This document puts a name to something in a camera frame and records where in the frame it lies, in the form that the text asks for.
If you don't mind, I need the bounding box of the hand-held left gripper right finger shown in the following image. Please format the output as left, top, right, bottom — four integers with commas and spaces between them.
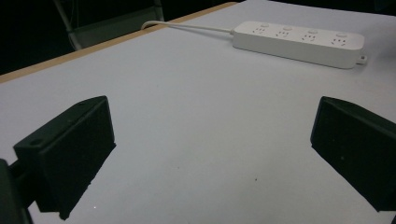
310, 95, 396, 213

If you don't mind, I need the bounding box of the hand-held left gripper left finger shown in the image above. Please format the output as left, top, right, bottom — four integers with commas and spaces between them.
12, 95, 118, 221

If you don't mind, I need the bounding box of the white power strip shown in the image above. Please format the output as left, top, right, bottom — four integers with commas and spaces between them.
232, 21, 369, 70

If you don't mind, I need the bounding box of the grey metal stand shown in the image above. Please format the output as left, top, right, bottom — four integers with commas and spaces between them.
53, 0, 165, 51

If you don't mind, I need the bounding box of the white power strip cable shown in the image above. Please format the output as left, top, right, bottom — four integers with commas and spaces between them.
140, 20, 235, 35

